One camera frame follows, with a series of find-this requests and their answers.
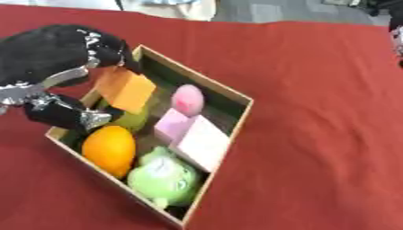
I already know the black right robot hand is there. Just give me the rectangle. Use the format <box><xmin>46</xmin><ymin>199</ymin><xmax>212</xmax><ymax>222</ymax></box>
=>
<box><xmin>387</xmin><ymin>8</ymin><xmax>403</xmax><ymax>68</ymax></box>

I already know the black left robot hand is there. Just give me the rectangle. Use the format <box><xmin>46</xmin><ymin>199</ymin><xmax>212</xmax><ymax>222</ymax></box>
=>
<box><xmin>0</xmin><ymin>24</ymin><xmax>144</xmax><ymax>132</ymax></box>

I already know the orange rectangular block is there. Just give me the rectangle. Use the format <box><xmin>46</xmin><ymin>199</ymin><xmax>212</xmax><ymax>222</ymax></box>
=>
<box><xmin>93</xmin><ymin>66</ymin><xmax>157</xmax><ymax>115</ymax></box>

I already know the tan cardboard box green inside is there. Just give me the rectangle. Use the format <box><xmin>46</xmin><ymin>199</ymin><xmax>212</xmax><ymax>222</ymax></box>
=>
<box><xmin>44</xmin><ymin>44</ymin><xmax>255</xmax><ymax>230</ymax></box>

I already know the yellow-green toy fruit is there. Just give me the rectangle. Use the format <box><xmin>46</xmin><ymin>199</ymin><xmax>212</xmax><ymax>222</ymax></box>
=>
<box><xmin>107</xmin><ymin>105</ymin><xmax>151</xmax><ymax>133</ymax></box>

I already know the orange toy fruit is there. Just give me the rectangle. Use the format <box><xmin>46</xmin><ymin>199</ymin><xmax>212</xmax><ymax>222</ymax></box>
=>
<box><xmin>80</xmin><ymin>125</ymin><xmax>139</xmax><ymax>180</ymax></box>

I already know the white cloth item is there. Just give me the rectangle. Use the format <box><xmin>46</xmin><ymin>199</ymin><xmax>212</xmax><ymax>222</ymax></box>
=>
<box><xmin>121</xmin><ymin>0</ymin><xmax>218</xmax><ymax>22</ymax></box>

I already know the pink toy egg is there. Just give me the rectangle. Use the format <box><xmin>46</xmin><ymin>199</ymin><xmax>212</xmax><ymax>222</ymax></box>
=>
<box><xmin>170</xmin><ymin>84</ymin><xmax>207</xmax><ymax>118</ymax></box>

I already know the green soft toy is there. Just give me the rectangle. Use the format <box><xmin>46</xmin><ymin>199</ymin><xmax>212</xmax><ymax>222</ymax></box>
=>
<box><xmin>126</xmin><ymin>146</ymin><xmax>203</xmax><ymax>210</ymax></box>

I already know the pink rectangular block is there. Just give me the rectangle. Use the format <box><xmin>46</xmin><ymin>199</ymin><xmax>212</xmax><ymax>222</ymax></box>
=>
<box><xmin>152</xmin><ymin>108</ymin><xmax>233</xmax><ymax>173</ymax></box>

